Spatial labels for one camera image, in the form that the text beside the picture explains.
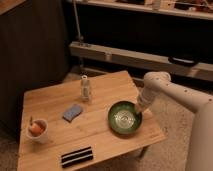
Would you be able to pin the black case handle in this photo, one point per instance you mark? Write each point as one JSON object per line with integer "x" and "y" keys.
{"x": 182, "y": 62}

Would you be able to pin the long grey case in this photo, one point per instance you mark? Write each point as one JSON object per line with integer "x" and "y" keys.
{"x": 141, "y": 60}

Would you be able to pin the green ceramic bowl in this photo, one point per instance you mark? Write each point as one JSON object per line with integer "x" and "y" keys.
{"x": 123, "y": 119}

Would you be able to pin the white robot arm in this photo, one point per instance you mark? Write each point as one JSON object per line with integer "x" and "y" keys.
{"x": 200, "y": 153}

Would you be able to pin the wooden shelf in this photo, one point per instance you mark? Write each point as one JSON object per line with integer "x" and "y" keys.
{"x": 143, "y": 8}

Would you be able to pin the black white striped cloth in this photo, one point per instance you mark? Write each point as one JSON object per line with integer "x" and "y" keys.
{"x": 76, "y": 157}

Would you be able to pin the white cup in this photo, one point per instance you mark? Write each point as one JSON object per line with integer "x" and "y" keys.
{"x": 43, "y": 138}

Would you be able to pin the wooden table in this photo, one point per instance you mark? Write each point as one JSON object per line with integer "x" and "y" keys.
{"x": 89, "y": 128}

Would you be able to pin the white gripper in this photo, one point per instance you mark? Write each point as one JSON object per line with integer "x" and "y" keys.
{"x": 144, "y": 99}

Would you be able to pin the metal pole stand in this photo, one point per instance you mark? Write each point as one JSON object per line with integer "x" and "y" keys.
{"x": 79, "y": 37}

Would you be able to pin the blue sponge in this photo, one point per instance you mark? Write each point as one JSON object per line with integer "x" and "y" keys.
{"x": 72, "y": 112}

